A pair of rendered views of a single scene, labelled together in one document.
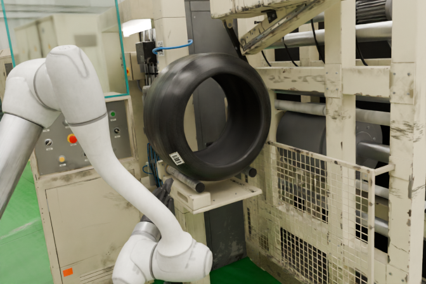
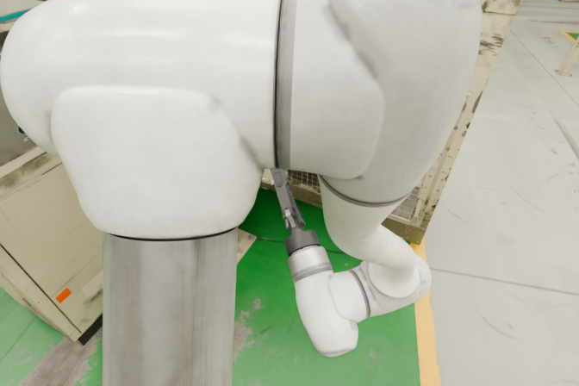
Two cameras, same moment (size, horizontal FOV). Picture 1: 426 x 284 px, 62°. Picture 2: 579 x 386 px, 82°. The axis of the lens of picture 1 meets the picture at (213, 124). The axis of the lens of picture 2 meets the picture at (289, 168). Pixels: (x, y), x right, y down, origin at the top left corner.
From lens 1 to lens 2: 0.90 m
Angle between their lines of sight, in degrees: 42
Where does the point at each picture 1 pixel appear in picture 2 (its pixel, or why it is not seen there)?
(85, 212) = (60, 215)
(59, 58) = (469, 12)
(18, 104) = (209, 201)
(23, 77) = (191, 88)
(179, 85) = not seen: hidden behind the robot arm
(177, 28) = not seen: outside the picture
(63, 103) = (403, 166)
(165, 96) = not seen: hidden behind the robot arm
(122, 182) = (385, 247)
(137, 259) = (351, 313)
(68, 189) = (19, 197)
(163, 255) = (398, 297)
